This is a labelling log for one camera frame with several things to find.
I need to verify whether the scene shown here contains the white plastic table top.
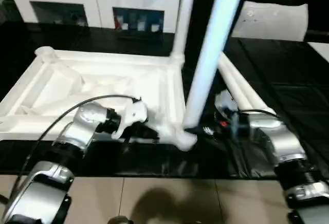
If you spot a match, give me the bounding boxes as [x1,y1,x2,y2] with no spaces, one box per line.
[0,46,199,151]

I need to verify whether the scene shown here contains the white plastic table leg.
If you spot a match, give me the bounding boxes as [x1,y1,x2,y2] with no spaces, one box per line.
[220,52,269,114]
[218,60,252,113]
[170,0,199,64]
[182,0,248,132]

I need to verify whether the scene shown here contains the flat white board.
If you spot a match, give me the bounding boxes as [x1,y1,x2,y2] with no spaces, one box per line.
[308,42,329,63]

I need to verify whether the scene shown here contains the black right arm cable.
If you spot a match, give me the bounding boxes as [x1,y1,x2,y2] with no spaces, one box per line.
[221,108,279,132]

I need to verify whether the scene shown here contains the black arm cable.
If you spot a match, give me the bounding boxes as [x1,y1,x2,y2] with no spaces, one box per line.
[221,108,279,132]
[9,95,142,196]

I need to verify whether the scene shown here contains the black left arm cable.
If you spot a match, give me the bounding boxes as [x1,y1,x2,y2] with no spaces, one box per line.
[9,95,142,196]

